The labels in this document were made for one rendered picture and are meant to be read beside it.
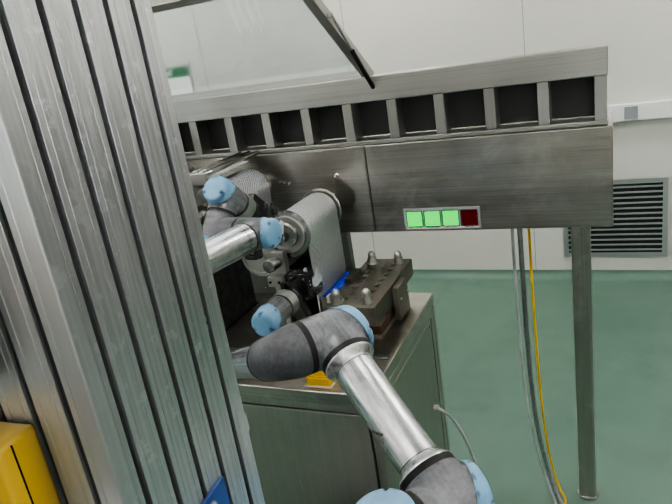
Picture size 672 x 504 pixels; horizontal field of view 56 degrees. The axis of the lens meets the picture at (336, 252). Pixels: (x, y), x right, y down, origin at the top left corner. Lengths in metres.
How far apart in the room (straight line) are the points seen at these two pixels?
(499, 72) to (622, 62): 2.36
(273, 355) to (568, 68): 1.16
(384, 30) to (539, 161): 2.65
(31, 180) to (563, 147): 1.60
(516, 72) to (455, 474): 1.19
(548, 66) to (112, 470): 1.59
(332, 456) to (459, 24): 3.12
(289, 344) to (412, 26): 3.36
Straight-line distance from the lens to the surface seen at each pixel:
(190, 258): 0.78
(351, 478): 1.91
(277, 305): 1.68
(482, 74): 1.96
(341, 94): 2.09
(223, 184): 1.60
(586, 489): 2.71
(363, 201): 2.14
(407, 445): 1.20
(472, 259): 4.65
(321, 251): 1.97
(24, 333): 0.67
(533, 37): 4.28
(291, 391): 1.77
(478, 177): 2.01
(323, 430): 1.84
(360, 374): 1.27
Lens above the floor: 1.78
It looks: 19 degrees down
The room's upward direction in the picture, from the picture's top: 9 degrees counter-clockwise
